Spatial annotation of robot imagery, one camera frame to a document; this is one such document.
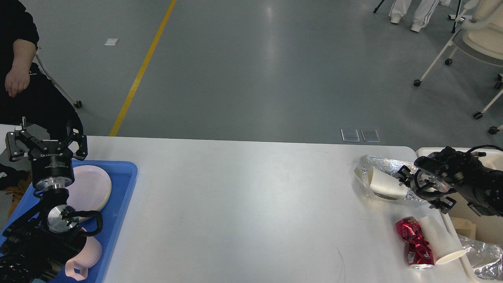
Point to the person in white trousers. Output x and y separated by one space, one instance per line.
422 13

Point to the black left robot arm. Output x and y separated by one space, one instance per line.
46 236

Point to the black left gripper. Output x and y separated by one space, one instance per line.
48 169

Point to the pink ribbed mug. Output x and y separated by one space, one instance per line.
78 266

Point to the metal floor plates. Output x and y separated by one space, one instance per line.
357 135

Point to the person in black clothes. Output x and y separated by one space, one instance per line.
25 91

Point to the crushed red wrapper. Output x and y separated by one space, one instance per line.
419 255

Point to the clear plastic wrap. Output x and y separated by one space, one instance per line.
485 258

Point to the seated person's hand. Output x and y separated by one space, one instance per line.
17 80

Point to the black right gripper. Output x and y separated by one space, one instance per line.
427 187

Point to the blue plastic tray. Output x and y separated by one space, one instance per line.
123 176

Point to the aluminium foil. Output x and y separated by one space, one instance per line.
389 166

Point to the pink plate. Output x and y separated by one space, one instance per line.
82 191

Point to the brown paper bag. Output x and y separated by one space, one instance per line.
464 227

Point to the white paper cup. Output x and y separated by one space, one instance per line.
383 185
444 246

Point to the yellow plate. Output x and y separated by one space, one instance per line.
103 191

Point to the white office chair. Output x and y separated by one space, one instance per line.
480 35

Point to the chair leg with caster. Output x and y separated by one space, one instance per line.
76 103

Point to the beige plastic bin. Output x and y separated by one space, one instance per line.
488 228

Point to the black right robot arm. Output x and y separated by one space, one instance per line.
448 171

